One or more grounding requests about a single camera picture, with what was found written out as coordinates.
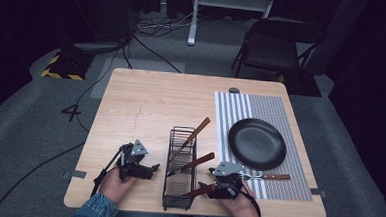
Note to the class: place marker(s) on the small grey round disc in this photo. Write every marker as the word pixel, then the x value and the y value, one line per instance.
pixel 234 90

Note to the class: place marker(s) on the grey striped placemat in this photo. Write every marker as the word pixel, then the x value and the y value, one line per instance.
pixel 296 127

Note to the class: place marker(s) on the grey tape piece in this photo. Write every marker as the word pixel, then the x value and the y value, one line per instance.
pixel 319 192
pixel 77 174

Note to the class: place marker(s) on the black round plate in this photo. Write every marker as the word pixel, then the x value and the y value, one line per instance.
pixel 257 144

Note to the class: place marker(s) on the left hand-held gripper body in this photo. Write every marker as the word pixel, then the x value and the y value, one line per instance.
pixel 132 158

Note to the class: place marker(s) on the black folding chair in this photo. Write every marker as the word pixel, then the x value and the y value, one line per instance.
pixel 272 51

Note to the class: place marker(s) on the person's left hand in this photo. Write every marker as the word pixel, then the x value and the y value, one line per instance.
pixel 117 186

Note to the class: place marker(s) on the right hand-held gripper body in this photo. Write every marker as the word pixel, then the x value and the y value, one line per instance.
pixel 228 177

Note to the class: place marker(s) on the yellow black striped stand base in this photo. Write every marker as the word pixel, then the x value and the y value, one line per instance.
pixel 66 67

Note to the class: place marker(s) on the person's right hand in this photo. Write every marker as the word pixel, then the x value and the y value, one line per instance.
pixel 241 207

